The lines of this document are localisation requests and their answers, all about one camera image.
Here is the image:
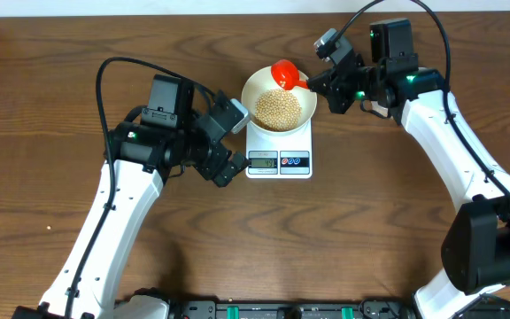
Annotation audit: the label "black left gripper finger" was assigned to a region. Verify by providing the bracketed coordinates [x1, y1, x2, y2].
[231, 152, 250, 167]
[212, 160, 250, 187]

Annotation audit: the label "red measuring scoop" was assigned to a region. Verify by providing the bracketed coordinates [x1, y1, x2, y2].
[271, 59, 308, 90]

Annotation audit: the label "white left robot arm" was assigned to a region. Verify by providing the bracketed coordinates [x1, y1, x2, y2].
[13, 74, 250, 318]

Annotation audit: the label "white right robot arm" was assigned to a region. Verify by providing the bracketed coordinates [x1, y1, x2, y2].
[307, 19, 510, 318]

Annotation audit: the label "soybeans in bowl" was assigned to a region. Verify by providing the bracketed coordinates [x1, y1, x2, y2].
[254, 89, 302, 132]

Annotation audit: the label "white digital kitchen scale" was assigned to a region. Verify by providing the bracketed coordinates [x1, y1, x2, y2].
[245, 121, 313, 179]

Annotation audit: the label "cream ceramic bowl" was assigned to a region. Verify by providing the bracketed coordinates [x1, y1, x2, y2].
[241, 66, 318, 130]

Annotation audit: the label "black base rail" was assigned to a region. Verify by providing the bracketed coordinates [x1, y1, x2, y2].
[167, 299, 416, 319]

